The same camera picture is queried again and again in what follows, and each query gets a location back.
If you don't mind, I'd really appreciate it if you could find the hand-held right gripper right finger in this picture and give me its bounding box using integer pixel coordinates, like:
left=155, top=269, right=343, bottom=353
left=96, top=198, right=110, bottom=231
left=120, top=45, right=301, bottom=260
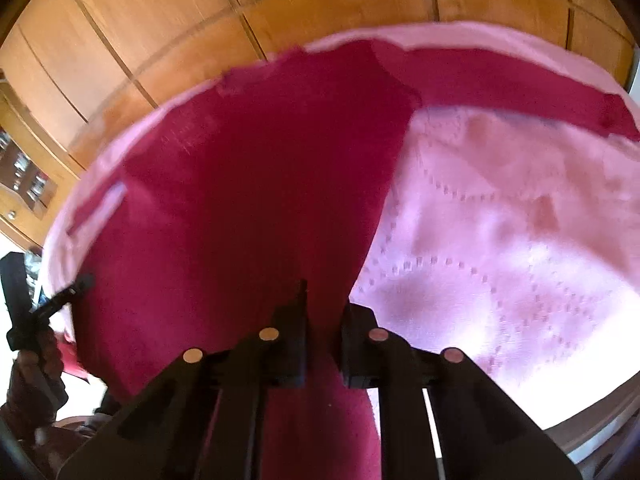
left=340, top=304, right=584, bottom=480

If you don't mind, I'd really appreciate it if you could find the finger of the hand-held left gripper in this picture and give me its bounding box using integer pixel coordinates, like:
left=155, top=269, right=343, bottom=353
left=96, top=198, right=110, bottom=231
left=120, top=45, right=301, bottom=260
left=29, top=273, right=96, bottom=317

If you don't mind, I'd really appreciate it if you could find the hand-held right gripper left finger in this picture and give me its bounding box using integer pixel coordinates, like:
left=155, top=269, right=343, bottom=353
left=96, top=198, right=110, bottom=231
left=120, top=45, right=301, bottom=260
left=57, top=279, right=309, bottom=480

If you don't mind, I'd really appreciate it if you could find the crimson knit sweater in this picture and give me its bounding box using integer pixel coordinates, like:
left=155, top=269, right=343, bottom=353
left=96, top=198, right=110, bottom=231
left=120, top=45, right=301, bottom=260
left=67, top=40, right=640, bottom=480

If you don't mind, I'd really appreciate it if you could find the person's left hand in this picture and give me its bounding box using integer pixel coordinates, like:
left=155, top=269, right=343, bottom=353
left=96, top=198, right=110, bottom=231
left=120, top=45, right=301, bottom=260
left=0, top=331, right=69, bottom=428

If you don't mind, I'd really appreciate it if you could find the red cloth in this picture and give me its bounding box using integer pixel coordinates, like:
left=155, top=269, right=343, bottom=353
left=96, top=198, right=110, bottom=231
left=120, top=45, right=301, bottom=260
left=54, top=337, right=93, bottom=381

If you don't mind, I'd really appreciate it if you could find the wooden glass-front cabinet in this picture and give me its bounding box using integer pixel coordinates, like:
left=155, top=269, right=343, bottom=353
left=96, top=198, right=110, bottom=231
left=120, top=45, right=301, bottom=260
left=0, top=75, right=76, bottom=256

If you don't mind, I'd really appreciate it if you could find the pink quilted blanket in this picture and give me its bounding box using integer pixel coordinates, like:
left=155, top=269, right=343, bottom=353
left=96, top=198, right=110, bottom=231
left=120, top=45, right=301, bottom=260
left=40, top=20, right=640, bottom=432

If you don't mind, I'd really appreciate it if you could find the wooden wardrobe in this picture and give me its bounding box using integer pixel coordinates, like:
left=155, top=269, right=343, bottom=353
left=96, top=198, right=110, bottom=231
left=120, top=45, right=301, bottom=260
left=0, top=0, right=640, bottom=173

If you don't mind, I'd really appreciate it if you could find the wooden bed frame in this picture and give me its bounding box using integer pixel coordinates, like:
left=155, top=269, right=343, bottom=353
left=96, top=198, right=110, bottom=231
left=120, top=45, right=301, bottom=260
left=542, top=372, right=640, bottom=466

